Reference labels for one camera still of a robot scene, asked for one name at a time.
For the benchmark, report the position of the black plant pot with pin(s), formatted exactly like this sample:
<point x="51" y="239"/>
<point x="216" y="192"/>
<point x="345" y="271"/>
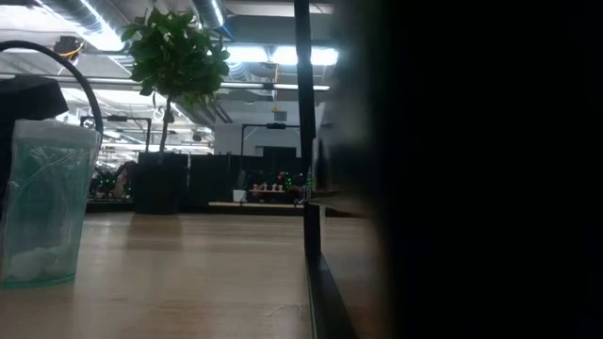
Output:
<point x="160" y="188"/>

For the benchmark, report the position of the green leafy tree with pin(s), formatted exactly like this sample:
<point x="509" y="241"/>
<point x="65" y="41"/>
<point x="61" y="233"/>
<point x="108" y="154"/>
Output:
<point x="174" y="56"/>

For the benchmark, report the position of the clear green plastic cup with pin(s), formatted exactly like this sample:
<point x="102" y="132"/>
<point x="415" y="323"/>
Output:
<point x="47" y="212"/>

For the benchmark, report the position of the background wooden table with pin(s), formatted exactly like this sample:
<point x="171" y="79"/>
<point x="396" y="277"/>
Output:
<point x="254" y="205"/>

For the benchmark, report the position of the bright ceiling light panel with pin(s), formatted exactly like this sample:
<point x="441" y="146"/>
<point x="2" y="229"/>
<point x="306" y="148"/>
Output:
<point x="264" y="55"/>

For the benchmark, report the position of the black overhead camera frame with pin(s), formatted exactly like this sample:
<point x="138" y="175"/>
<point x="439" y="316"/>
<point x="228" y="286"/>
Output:
<point x="118" y="118"/>
<point x="275" y="125"/>

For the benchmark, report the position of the black room partition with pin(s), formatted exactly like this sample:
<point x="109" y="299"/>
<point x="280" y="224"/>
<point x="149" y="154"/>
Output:
<point x="212" y="179"/>

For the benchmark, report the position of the long ceiling light strip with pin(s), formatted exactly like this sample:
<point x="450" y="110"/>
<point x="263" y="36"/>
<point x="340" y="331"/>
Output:
<point x="122" y="80"/>

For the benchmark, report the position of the wooden rack with cups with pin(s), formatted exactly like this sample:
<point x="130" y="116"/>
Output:
<point x="268" y="190"/>

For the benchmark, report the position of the silver ceiling duct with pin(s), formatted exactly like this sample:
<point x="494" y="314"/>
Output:
<point x="89" y="19"/>
<point x="207" y="11"/>

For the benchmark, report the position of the small white cup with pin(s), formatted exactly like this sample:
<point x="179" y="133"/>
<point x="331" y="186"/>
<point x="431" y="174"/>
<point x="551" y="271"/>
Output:
<point x="239" y="196"/>

